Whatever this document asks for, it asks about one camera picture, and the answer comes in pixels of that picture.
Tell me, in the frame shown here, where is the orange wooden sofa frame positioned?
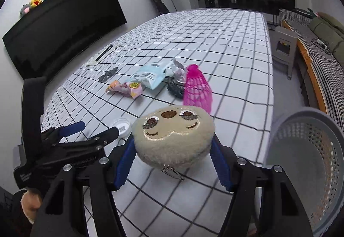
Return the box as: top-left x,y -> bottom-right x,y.
282,21 -> 330,116

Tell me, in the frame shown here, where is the silver foil wrapper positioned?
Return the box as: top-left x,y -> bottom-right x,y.
165,58 -> 189,84

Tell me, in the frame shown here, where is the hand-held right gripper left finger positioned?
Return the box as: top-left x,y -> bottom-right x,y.
29,135 -> 136,237

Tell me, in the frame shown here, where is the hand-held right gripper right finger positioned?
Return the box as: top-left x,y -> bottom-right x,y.
210,138 -> 315,237

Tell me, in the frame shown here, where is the black pen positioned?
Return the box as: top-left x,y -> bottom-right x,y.
95,44 -> 113,61

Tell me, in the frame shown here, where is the grey plastic basket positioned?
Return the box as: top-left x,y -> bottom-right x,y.
265,107 -> 344,237

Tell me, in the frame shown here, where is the beige sloth plush toy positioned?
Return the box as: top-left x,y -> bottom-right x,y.
132,105 -> 215,181

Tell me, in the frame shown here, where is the pink snack packet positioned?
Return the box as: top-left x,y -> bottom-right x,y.
105,80 -> 143,99

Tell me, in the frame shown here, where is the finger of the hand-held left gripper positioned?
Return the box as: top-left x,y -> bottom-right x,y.
40,121 -> 86,144
54,127 -> 120,148

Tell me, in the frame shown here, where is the checked white tablecloth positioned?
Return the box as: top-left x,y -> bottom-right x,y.
40,9 -> 275,237

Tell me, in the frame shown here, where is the white power strip with cable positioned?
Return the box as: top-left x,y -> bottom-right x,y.
312,37 -> 332,55

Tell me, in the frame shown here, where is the black hair clip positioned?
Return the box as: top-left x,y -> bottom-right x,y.
98,67 -> 119,83

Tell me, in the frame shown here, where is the houndstooth sofa cover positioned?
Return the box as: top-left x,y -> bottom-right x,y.
279,9 -> 344,130

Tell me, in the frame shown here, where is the black television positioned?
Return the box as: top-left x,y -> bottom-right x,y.
2,0 -> 127,80

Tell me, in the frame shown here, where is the person's left hand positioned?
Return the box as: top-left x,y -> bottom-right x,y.
21,190 -> 43,224

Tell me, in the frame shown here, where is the pink mesh net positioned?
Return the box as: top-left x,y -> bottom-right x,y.
183,64 -> 213,113

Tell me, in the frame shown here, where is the olive green sofa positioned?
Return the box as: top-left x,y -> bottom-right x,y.
308,11 -> 344,68

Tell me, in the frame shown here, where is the grey plastic stool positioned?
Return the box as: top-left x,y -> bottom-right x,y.
273,26 -> 298,80

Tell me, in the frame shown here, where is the light blue packet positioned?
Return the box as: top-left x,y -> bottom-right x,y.
132,61 -> 175,90

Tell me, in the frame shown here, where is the black scrunchie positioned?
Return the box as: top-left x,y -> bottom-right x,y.
167,76 -> 186,98

